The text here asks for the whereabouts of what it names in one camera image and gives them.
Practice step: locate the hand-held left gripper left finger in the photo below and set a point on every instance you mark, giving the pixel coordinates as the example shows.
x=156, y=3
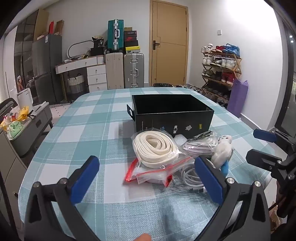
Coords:
x=85, y=180

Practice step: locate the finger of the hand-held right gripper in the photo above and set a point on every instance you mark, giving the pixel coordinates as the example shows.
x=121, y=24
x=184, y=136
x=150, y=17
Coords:
x=263, y=160
x=264, y=134

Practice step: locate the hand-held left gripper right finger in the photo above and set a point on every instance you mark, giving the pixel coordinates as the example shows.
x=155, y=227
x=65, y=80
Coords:
x=208, y=183

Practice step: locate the white blue plush toy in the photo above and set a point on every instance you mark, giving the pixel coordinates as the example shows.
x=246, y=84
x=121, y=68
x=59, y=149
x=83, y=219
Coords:
x=222, y=150

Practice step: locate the cream belt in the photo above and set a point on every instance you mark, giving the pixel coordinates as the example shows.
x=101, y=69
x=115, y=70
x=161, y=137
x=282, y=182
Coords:
x=159, y=150

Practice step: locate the red zip plastic bag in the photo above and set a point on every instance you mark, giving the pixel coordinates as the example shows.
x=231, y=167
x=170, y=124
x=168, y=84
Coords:
x=148, y=175

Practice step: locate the black cardboard box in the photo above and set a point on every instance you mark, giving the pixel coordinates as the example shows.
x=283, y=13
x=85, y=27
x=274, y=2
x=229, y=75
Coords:
x=161, y=120

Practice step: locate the person's left hand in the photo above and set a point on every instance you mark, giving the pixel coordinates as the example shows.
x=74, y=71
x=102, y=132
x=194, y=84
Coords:
x=143, y=238

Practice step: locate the purple bag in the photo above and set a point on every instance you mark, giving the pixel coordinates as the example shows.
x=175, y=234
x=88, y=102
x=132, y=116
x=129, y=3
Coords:
x=238, y=99

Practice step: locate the white foam sheet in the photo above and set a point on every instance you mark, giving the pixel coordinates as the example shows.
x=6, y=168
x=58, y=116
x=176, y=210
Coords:
x=179, y=141

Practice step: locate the wooden shoe rack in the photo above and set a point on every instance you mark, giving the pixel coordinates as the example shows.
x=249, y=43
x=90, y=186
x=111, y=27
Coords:
x=235, y=67

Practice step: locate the grey trolley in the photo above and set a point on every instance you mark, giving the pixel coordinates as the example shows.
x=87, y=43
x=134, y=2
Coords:
x=39, y=120

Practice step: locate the grey cabinet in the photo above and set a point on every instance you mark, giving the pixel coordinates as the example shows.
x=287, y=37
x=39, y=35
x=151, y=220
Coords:
x=9, y=173

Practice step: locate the green packet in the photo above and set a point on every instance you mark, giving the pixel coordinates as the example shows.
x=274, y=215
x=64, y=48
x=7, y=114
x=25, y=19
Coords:
x=16, y=129

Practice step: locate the yellow snack bag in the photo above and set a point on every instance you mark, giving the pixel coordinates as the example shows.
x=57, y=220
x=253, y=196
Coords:
x=22, y=113

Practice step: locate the white woven basket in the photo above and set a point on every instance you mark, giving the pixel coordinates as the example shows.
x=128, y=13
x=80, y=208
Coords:
x=75, y=84

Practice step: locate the white air purifier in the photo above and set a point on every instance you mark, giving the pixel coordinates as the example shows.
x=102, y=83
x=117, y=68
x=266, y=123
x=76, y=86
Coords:
x=24, y=98

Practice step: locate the white desk with drawers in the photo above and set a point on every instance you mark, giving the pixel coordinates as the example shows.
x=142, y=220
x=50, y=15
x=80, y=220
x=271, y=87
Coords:
x=96, y=76

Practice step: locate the shoes on floor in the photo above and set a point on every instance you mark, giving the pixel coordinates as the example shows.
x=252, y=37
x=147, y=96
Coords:
x=166, y=85

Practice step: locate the beige suitcase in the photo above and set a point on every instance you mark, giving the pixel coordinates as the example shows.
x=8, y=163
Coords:
x=114, y=71

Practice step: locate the grey refrigerator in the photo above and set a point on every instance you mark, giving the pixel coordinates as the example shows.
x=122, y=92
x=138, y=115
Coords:
x=46, y=69

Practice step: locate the yellow wooden door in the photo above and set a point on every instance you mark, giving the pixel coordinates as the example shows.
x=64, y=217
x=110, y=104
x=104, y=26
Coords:
x=168, y=64

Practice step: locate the silver suitcase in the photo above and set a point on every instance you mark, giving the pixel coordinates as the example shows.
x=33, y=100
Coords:
x=134, y=69

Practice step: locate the black paper bag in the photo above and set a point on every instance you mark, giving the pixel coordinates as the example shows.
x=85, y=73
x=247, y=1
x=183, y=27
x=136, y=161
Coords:
x=97, y=45

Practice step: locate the dark glass cabinet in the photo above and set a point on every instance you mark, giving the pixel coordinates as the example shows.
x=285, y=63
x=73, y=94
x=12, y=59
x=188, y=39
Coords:
x=25, y=58

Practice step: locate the black yellow shoe box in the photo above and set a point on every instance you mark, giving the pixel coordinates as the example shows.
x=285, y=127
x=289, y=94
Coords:
x=133, y=49

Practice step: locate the teal suitcase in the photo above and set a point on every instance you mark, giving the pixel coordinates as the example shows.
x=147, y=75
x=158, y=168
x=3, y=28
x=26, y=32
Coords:
x=115, y=34

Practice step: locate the black red shoe box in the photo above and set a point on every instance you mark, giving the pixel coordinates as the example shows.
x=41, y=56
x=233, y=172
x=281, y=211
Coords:
x=131, y=36

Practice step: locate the tall cardboard box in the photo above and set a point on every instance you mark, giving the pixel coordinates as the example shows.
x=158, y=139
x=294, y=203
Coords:
x=41, y=23

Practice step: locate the dark sliding door frame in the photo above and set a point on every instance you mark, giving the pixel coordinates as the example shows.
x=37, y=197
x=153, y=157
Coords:
x=286, y=92

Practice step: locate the white oval frame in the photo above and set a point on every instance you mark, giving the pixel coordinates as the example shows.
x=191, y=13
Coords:
x=77, y=44

